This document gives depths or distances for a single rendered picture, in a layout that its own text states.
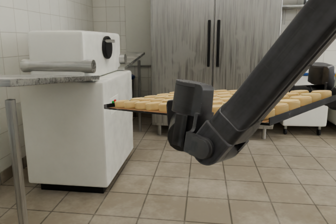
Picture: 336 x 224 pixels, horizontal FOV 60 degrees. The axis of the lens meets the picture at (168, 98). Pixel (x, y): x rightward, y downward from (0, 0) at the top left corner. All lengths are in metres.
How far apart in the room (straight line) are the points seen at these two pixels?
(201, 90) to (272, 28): 2.86
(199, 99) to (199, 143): 0.08
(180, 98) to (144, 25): 3.71
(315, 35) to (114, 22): 4.04
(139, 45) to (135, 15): 0.41
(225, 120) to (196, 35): 2.82
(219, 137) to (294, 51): 0.17
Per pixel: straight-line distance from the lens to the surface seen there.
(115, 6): 4.38
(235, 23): 3.28
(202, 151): 0.47
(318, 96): 0.83
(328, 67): 1.02
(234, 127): 0.46
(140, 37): 4.21
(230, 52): 3.27
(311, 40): 0.42
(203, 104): 0.51
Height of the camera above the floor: 1.14
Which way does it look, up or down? 11 degrees down
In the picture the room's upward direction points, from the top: straight up
